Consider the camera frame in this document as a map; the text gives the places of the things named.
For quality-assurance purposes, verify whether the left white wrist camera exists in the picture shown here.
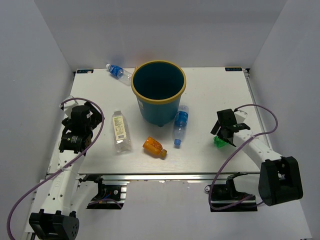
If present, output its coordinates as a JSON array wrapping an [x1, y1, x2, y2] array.
[[59, 95, 79, 118]]

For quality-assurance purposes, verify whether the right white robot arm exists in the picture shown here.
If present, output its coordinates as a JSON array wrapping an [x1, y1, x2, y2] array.
[[209, 108, 303, 206]]

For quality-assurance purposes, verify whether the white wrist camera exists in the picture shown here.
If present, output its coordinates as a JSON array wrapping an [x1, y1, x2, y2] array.
[[234, 110, 248, 124], [59, 95, 79, 118]]

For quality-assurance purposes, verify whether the left blue table sticker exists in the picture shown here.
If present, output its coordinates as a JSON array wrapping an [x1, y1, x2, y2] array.
[[76, 69, 94, 74]]

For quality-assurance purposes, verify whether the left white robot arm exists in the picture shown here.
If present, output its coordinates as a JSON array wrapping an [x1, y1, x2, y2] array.
[[28, 97, 106, 240]]

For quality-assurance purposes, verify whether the aluminium table front rail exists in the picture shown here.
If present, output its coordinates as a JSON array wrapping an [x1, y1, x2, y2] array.
[[47, 172, 261, 183]]

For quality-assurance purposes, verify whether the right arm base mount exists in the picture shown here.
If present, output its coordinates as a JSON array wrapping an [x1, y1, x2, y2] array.
[[210, 172, 258, 213]]

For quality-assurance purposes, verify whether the right blue table sticker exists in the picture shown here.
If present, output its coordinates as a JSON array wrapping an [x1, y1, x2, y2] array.
[[224, 67, 243, 72]]

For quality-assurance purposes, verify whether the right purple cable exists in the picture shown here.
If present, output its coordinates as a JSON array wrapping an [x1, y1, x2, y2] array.
[[208, 104, 279, 211]]

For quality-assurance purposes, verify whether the teal bin with yellow rim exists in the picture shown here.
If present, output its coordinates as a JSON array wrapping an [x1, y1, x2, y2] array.
[[131, 60, 187, 127]]

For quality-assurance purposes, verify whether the blue label water bottle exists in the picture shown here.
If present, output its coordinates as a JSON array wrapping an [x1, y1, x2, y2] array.
[[173, 105, 189, 148], [105, 63, 132, 86]]

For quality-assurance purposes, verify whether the orange plastic bottle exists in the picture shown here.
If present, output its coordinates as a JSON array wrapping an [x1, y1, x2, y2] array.
[[142, 136, 167, 159]]

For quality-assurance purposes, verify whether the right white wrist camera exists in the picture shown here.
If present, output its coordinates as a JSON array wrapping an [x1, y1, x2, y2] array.
[[234, 110, 248, 124]]

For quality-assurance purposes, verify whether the blue table sticker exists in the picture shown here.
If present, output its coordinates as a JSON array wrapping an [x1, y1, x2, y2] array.
[[76, 69, 94, 74], [224, 67, 243, 72]]

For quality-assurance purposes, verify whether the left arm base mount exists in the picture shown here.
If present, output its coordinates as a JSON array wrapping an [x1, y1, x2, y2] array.
[[79, 174, 128, 210]]

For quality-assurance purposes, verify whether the green plastic soda bottle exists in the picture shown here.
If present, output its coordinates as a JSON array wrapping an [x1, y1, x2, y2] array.
[[213, 136, 228, 149]]

